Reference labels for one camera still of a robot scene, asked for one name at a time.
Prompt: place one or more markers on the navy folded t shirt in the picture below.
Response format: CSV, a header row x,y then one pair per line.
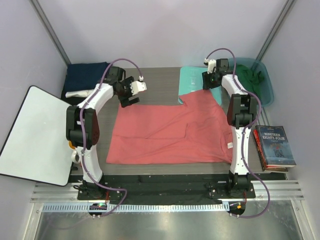
x,y
83,76

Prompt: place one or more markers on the pink t shirt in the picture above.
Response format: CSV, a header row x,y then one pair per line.
x,y
195,131

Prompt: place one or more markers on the teal plastic basin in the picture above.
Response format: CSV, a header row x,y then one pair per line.
x,y
267,96

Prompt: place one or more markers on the white mug orange inside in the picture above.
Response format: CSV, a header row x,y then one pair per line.
x,y
74,156

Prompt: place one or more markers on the right aluminium corner post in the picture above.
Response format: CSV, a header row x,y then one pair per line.
x,y
275,29

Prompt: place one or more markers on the red book underneath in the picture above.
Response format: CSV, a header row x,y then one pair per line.
x,y
265,168

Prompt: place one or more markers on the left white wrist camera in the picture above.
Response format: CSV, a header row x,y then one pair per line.
x,y
137,87

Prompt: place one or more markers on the black folded t shirt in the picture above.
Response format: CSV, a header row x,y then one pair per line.
x,y
72,100

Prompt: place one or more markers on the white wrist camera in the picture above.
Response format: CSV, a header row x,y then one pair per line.
x,y
211,65
137,87

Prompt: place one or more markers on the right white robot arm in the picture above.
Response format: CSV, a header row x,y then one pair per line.
x,y
241,113

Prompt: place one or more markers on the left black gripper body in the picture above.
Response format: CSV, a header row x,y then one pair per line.
x,y
125,92

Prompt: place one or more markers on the white slotted cable duct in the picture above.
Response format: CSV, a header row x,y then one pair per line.
x,y
101,208

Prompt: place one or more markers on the white board black rim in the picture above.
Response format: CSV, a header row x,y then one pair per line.
x,y
36,147

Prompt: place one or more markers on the left aluminium corner post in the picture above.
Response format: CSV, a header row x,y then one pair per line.
x,y
50,30

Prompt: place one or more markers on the teal cutting board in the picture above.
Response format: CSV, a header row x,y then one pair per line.
x,y
190,90

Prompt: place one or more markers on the nineteen eighty-four book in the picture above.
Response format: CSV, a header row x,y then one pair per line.
x,y
275,146

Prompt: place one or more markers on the aluminium corner post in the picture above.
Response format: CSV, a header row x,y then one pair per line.
x,y
275,29
50,30

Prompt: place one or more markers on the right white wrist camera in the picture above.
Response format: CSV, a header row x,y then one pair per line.
x,y
211,65

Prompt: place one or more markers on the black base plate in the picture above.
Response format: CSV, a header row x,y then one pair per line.
x,y
168,189

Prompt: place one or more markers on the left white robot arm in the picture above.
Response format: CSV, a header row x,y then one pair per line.
x,y
82,127

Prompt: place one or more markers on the green t shirt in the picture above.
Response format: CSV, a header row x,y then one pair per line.
x,y
249,79

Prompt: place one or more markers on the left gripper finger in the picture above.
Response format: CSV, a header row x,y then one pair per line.
x,y
133,101
125,103

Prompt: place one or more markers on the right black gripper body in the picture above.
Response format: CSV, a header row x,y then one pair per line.
x,y
209,80

